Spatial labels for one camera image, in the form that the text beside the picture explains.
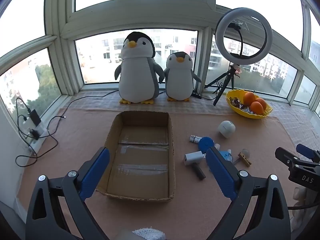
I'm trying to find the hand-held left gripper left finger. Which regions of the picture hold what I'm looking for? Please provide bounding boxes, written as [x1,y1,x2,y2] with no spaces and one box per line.
[25,146,110,240]

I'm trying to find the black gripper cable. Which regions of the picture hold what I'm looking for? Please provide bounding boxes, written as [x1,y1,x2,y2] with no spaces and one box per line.
[287,199,320,210]

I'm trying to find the yellow fruit bowl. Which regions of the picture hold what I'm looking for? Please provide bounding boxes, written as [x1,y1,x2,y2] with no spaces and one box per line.
[226,89,273,120]

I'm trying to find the pink blanket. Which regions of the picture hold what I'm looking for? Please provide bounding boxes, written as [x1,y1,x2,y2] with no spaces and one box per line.
[16,107,300,240]

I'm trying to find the black tripod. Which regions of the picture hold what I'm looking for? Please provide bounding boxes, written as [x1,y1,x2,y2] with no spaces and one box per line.
[204,64,242,106]

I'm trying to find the white power strip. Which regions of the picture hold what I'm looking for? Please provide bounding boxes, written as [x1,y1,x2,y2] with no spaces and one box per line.
[26,126,48,154]

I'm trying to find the blue plastic part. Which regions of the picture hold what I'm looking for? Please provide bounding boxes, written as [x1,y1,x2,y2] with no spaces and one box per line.
[219,149,233,163]

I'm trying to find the grey long-handled spoon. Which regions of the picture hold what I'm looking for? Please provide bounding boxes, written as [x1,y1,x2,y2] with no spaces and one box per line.
[232,149,251,165]

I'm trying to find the white round speaker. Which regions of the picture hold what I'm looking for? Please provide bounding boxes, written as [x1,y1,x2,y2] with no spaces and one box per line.
[217,120,236,139]

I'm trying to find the white ring light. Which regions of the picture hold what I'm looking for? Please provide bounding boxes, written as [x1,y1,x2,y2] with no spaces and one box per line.
[215,7,273,63]

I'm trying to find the large penguin plush toy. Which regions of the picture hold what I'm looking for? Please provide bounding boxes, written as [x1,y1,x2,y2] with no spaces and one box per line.
[114,31,165,105]

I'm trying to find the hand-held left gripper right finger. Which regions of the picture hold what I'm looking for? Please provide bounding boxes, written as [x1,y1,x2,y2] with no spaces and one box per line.
[205,146,292,240]

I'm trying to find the cardboard box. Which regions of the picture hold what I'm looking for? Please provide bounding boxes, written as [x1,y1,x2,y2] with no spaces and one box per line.
[96,110,175,203]

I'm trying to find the black windowsill cable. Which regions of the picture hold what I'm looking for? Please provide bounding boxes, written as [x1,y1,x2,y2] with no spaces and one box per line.
[61,90,122,113]

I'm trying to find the person's right hand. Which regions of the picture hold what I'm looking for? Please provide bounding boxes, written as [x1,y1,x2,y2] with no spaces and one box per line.
[292,187,309,228]

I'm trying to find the black charger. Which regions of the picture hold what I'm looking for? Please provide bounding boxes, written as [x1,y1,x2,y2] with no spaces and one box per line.
[27,109,42,126]

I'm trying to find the checked cloth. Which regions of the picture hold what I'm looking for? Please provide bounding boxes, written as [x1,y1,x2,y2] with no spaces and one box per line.
[59,90,320,170]

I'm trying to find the pile of wrapped candies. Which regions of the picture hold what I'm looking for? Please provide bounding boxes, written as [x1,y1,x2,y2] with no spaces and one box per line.
[230,97,253,114]

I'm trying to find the small penguin plush toy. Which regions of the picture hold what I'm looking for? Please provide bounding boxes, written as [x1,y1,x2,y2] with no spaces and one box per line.
[164,52,202,102]

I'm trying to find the white tool with dark handle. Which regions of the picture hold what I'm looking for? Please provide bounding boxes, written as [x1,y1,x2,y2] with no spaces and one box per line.
[184,151,207,180]

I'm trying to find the blue round lid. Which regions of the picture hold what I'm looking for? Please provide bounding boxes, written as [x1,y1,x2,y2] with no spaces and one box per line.
[198,136,215,153]

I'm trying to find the white charger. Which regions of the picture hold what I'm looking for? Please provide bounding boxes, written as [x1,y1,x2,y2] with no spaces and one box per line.
[22,116,33,131]

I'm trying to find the wooden clothespin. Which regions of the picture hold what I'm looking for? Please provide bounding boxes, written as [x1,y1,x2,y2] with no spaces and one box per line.
[237,153,252,167]

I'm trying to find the black cable with loose plug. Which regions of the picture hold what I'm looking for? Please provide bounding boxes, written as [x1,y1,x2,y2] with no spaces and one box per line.
[15,116,66,167]

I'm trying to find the orange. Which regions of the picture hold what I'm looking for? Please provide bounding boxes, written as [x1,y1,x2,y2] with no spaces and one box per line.
[243,92,256,106]
[255,97,267,110]
[250,102,264,115]

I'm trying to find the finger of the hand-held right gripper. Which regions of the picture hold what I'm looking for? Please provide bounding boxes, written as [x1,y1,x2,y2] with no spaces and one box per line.
[275,147,300,167]
[296,144,320,160]

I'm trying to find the black charger cable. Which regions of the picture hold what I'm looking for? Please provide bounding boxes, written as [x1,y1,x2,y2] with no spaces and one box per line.
[15,97,32,135]

